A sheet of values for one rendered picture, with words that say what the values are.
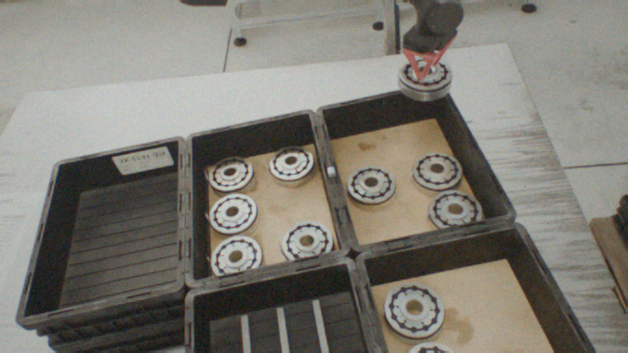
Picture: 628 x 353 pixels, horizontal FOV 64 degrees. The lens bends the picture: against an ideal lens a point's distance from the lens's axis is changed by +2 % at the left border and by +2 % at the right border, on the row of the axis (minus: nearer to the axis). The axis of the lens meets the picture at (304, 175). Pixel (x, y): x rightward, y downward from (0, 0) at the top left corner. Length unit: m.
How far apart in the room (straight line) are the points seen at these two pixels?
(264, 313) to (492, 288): 0.42
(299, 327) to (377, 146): 0.47
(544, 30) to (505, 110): 1.62
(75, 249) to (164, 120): 0.55
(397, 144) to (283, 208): 0.31
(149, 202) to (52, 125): 0.65
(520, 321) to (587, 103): 1.80
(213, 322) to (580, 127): 1.94
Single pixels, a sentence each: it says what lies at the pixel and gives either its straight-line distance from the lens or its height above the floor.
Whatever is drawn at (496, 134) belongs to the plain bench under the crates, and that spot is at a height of 0.70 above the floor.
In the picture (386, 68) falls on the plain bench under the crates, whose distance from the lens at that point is 1.61.
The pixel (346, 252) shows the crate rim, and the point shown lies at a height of 0.93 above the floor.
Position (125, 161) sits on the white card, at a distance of 1.22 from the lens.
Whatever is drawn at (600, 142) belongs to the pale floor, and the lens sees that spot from 2.49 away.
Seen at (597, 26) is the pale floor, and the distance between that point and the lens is 3.15.
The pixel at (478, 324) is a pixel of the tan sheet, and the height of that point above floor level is 0.83.
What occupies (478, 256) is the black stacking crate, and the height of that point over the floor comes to 0.86.
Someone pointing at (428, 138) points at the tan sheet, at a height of 0.83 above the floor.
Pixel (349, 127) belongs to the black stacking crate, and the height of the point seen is 0.86.
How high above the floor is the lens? 1.69
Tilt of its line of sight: 49 degrees down
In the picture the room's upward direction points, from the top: 12 degrees counter-clockwise
